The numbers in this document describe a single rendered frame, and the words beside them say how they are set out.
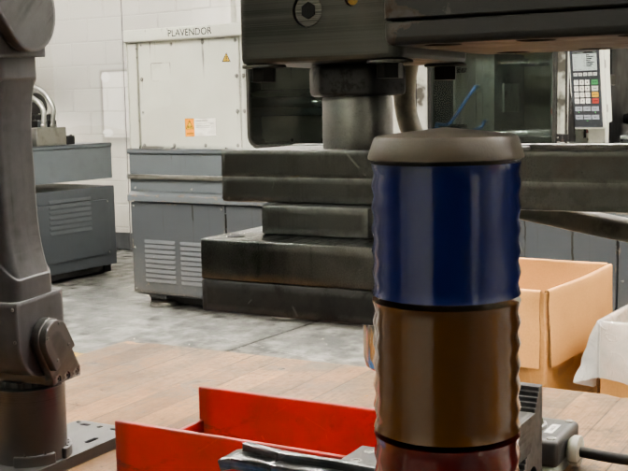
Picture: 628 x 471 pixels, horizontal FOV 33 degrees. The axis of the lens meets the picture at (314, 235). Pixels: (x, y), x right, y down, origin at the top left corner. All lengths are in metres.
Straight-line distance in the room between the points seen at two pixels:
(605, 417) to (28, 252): 0.56
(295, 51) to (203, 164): 5.78
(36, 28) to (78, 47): 8.84
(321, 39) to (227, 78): 5.69
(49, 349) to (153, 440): 0.12
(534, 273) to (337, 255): 2.93
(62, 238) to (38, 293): 6.81
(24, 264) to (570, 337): 2.24
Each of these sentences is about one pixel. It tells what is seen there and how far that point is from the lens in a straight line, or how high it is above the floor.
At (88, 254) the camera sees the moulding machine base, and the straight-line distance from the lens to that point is 7.91.
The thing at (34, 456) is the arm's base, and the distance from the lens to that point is 0.94.
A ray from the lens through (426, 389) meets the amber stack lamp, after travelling 0.27.
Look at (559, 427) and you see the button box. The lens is 0.95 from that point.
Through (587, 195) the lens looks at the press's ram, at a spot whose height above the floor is 1.16.
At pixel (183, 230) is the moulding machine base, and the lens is 6.44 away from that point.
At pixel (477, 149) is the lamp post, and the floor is 1.19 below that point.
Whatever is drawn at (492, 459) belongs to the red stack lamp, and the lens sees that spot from 0.27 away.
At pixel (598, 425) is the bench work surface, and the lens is 1.06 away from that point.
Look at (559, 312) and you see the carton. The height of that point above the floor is 0.65.
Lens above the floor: 1.20
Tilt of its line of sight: 7 degrees down
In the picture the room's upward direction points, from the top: 1 degrees counter-clockwise
